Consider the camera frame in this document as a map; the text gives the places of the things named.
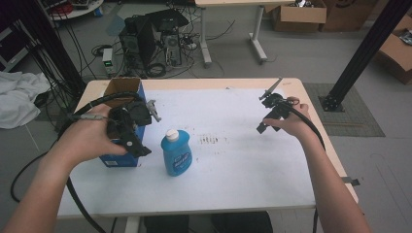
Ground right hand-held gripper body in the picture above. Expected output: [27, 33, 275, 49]
[256, 92, 301, 135]

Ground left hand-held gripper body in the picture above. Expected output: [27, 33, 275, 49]
[106, 100, 154, 159]

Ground blue cardboard box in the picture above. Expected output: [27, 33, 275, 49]
[98, 77, 148, 169]

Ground blue bottle with white cap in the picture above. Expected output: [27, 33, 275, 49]
[160, 128, 193, 178]

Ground person's right hand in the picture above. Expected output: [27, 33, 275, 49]
[262, 95, 321, 141]

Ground person's left hand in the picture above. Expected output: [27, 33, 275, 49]
[53, 103, 128, 167]

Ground light wooden table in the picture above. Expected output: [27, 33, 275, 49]
[56, 77, 360, 233]

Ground small grey power supply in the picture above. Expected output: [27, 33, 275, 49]
[101, 48, 115, 78]

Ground black computer tower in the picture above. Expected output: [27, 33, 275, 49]
[118, 15, 157, 75]

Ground white table mat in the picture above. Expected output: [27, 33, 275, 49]
[58, 87, 317, 217]

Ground open computer case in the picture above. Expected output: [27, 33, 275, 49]
[145, 8, 190, 68]

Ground open cardboard box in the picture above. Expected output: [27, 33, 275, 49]
[271, 0, 328, 34]

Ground grey floor mat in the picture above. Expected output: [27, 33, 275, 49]
[302, 82, 387, 138]

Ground grey tape strip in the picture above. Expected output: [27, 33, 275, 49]
[341, 176, 361, 187]

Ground closed cardboard box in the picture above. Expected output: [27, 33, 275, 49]
[320, 0, 381, 33]

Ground white crumpled cloth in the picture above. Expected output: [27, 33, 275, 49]
[0, 70, 52, 130]

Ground round white table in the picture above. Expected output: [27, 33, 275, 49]
[38, 0, 105, 21]

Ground large cardboard box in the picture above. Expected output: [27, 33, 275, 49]
[372, 14, 412, 86]

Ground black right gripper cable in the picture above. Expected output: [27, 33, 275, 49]
[282, 100, 326, 233]

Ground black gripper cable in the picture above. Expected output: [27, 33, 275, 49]
[10, 91, 145, 233]
[282, 100, 326, 233]

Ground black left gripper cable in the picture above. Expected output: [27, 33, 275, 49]
[10, 91, 145, 233]

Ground white desk frame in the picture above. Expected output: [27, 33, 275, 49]
[193, 0, 296, 69]

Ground black aluminium post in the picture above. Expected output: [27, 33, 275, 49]
[318, 0, 412, 113]

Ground black stand with cables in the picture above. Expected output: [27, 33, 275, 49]
[0, 0, 87, 108]

